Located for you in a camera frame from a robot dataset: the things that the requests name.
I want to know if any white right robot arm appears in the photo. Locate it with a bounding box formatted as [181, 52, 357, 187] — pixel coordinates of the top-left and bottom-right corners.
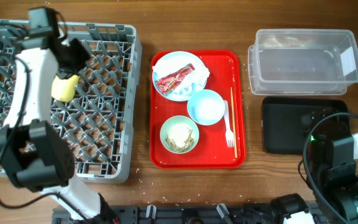
[298, 108, 358, 223]

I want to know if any light blue bowl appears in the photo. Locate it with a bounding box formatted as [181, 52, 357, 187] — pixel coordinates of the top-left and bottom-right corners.
[187, 90, 225, 126]

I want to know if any red serving tray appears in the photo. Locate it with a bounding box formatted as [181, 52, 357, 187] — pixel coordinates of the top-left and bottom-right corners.
[149, 50, 247, 169]

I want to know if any green bowl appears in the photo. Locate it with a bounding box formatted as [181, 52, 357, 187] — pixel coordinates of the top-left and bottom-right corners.
[160, 115, 200, 154]

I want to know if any yellow cup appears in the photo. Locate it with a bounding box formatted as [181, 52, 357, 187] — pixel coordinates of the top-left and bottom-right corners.
[51, 75, 80, 102]

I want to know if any grey dishwasher rack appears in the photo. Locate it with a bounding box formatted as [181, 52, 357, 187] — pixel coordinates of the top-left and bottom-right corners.
[0, 19, 142, 184]

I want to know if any wooden chopstick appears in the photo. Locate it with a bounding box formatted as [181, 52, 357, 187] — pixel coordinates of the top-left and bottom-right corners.
[231, 87, 238, 159]

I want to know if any black plastic tray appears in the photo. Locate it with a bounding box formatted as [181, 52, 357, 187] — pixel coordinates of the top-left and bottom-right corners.
[262, 96, 348, 155]

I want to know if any white plastic fork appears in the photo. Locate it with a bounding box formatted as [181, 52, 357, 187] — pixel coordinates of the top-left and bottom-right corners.
[224, 100, 234, 148]

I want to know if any rice and peanut waste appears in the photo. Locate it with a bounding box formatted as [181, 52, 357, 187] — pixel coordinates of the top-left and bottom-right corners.
[166, 123, 195, 153]

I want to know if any white label on bin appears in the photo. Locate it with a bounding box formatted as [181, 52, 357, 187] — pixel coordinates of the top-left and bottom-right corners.
[340, 47, 356, 76]

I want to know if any white crumpled tissue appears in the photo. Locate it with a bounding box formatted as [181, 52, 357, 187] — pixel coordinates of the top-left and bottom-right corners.
[152, 55, 211, 97]

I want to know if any clear plastic bin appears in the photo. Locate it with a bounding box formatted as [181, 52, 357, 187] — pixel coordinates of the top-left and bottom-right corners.
[247, 29, 358, 95]

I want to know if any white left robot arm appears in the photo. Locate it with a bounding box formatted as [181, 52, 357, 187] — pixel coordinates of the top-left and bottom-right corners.
[0, 37, 120, 223]

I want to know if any red snack wrapper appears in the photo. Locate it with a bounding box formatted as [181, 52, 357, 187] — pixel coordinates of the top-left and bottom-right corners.
[155, 63, 195, 95]

